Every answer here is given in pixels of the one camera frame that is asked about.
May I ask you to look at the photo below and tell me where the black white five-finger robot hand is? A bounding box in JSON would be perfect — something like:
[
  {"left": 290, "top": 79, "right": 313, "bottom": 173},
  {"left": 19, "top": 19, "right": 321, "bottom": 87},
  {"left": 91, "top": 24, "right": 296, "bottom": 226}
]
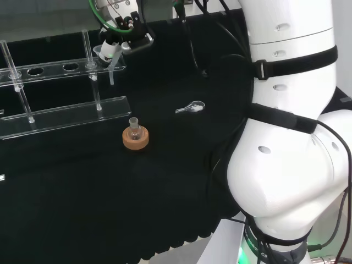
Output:
[{"left": 92, "top": 0, "right": 140, "bottom": 69}]

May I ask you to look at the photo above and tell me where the translucent plastic funnel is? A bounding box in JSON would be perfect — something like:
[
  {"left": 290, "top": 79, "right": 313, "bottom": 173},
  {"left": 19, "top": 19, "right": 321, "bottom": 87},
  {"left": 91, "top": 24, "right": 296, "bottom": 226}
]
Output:
[{"left": 93, "top": 45, "right": 123, "bottom": 85}]

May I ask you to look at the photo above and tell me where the clear acrylic funnel stand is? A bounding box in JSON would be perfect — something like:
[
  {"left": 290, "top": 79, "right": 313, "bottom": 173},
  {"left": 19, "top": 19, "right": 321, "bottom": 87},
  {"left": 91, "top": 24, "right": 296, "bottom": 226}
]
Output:
[{"left": 0, "top": 29, "right": 132, "bottom": 140}]

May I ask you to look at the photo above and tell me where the glass weighing funnel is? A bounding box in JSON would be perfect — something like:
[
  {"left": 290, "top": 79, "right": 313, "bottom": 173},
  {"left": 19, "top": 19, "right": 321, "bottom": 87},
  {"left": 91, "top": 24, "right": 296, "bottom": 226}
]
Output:
[{"left": 175, "top": 100, "right": 206, "bottom": 114}]

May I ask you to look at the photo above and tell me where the small glass round-bottom flask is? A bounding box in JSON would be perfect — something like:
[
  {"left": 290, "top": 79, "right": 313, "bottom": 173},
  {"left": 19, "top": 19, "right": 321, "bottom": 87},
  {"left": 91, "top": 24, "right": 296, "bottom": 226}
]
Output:
[{"left": 128, "top": 117, "right": 143, "bottom": 141}]

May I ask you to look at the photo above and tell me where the black bench cloth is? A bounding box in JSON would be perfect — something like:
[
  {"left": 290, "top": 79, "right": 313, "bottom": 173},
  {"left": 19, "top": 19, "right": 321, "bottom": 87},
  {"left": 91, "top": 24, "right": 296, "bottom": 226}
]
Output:
[{"left": 0, "top": 10, "right": 352, "bottom": 264}]

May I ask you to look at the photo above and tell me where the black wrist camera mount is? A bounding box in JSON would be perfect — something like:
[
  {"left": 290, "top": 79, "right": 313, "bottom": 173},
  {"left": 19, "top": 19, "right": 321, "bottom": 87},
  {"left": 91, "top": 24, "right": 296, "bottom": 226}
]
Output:
[{"left": 114, "top": 10, "right": 155, "bottom": 55}]

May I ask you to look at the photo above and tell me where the cork ring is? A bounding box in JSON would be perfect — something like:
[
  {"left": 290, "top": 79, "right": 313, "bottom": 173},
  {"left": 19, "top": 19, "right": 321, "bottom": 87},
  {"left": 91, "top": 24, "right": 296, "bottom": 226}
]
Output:
[{"left": 122, "top": 125, "right": 150, "bottom": 151}]

